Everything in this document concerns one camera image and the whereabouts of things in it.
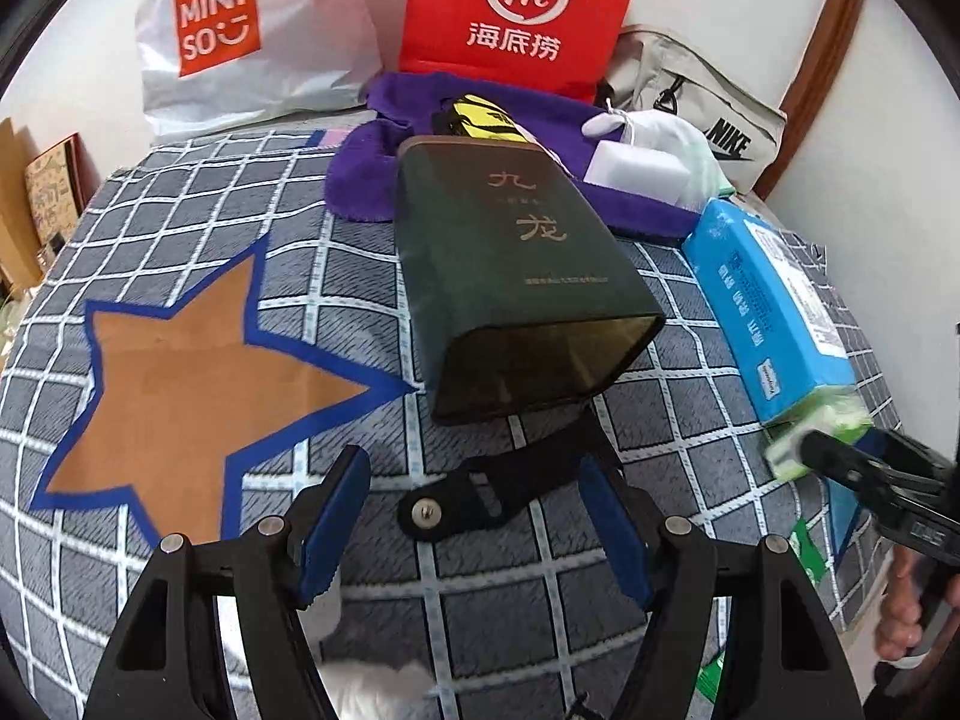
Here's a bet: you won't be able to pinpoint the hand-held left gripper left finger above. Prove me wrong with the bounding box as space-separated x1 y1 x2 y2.
82 446 372 720

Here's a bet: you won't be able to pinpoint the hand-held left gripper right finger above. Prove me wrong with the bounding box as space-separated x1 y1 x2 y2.
577 454 875 720

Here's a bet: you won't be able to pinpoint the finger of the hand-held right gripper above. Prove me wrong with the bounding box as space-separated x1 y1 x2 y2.
862 430 960 490
799 427 910 497

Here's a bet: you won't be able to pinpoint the blue tissue pack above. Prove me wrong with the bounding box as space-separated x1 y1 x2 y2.
681 197 875 482

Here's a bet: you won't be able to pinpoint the white green plastic bag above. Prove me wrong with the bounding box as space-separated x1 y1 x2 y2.
626 111 732 211

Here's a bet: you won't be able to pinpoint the person's right hand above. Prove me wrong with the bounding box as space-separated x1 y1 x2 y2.
874 538 926 666

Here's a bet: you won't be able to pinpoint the white fluffy cloth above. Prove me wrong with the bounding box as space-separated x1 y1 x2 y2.
315 592 451 720

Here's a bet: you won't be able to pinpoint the green and white packet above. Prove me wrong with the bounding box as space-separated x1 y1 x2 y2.
694 645 751 720

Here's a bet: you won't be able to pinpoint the grey checked bedsheet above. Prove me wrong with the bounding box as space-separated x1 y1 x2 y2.
0 120 960 720

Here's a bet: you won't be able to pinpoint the dark green tin box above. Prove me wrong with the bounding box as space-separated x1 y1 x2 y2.
395 133 667 426

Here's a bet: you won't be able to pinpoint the purple towel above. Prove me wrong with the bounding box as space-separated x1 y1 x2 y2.
325 71 702 245

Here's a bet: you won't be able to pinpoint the white sponge block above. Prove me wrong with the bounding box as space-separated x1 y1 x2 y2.
583 141 695 203

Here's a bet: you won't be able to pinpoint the beige canvas bag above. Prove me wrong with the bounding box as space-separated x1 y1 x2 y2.
604 24 788 188

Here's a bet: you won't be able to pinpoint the white sock with tag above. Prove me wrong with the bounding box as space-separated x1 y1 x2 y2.
583 101 638 143

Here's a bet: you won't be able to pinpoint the brown patterned box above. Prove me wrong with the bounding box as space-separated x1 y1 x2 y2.
22 133 85 257

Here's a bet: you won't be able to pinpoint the yellow and black packet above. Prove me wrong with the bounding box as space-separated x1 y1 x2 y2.
435 92 541 147

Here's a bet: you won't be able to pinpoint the brown cardboard sheet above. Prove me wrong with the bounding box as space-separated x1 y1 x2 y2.
0 116 27 256

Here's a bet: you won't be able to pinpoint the red paper bag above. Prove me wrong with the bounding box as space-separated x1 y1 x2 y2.
397 0 647 102

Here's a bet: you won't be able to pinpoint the black bracket with screw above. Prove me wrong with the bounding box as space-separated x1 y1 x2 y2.
397 431 601 545

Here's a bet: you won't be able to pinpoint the wooden bed frame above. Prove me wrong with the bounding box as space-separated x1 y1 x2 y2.
750 0 871 200

